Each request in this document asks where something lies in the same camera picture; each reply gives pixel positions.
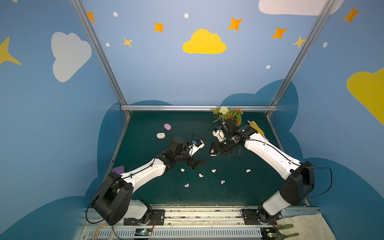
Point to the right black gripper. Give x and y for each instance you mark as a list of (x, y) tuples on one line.
[(219, 147)]

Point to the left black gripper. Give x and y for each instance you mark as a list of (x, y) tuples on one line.
[(192, 160)]

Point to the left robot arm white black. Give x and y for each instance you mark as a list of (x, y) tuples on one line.
[(113, 201)]

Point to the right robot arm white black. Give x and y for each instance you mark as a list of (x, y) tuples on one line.
[(299, 177)]

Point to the white earbud charging case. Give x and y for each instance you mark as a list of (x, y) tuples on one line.
[(160, 136)]

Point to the purple earbud charging case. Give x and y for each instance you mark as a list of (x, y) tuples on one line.
[(167, 127)]

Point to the yellow work glove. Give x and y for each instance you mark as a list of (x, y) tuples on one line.
[(254, 125)]

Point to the white potted flower plant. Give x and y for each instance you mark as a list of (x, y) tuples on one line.
[(224, 113)]

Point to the beige cloth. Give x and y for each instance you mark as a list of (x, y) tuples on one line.
[(305, 227)]

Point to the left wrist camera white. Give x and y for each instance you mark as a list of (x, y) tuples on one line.
[(195, 146)]

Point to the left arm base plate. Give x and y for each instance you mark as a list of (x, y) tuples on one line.
[(156, 217)]

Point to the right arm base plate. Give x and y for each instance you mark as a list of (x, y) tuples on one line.
[(255, 216)]

